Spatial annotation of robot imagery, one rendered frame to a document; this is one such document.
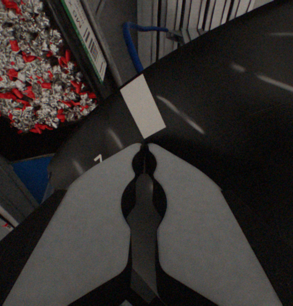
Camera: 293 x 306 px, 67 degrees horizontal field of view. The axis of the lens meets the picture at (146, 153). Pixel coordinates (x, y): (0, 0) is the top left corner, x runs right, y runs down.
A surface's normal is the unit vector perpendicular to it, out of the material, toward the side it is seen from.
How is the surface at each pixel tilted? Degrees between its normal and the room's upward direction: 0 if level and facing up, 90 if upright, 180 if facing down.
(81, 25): 90
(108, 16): 0
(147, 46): 0
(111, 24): 0
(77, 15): 90
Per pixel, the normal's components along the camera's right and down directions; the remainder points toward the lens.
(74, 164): -0.46, 0.35
